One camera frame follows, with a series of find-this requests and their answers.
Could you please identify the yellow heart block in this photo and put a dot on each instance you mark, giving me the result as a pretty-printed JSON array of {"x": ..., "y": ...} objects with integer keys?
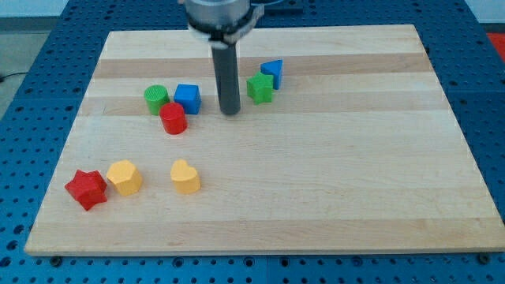
[{"x": 185, "y": 178}]

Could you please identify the yellow hexagon block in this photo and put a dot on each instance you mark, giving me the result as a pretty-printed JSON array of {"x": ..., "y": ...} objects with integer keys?
[{"x": 125, "y": 177}]

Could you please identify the blue triangle block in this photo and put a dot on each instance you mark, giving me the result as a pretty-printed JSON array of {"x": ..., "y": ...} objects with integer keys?
[{"x": 273, "y": 68}]

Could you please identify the wooden board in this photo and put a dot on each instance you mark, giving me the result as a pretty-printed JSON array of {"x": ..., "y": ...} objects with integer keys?
[{"x": 359, "y": 152}]

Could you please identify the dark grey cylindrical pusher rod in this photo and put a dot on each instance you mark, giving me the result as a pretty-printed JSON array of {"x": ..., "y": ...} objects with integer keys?
[{"x": 225, "y": 63}]

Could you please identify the green star block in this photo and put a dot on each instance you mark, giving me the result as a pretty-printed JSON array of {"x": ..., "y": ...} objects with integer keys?
[{"x": 260, "y": 88}]

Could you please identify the blue cube block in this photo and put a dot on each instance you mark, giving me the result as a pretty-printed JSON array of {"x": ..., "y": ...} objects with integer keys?
[{"x": 188, "y": 95}]

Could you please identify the red cylinder block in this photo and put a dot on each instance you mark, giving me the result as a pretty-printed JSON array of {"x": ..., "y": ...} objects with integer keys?
[{"x": 173, "y": 118}]

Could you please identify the green cylinder block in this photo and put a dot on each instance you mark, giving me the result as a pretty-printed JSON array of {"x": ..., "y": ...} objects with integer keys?
[{"x": 155, "y": 97}]

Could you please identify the red star block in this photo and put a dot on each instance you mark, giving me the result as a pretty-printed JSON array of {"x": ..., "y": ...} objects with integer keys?
[{"x": 87, "y": 188}]

